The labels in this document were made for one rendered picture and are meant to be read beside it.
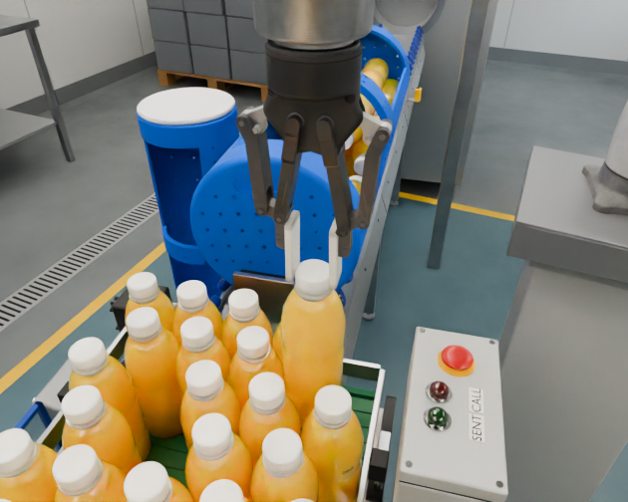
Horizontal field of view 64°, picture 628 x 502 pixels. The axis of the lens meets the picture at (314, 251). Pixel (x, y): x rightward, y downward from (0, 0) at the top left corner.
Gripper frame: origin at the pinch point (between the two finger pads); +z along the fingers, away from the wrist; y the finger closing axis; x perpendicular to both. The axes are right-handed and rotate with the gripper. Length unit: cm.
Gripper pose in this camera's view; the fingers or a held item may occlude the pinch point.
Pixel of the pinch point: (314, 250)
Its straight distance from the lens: 50.3
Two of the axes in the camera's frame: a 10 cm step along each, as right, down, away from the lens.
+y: -9.7, -1.4, 2.0
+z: 0.0, 8.0, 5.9
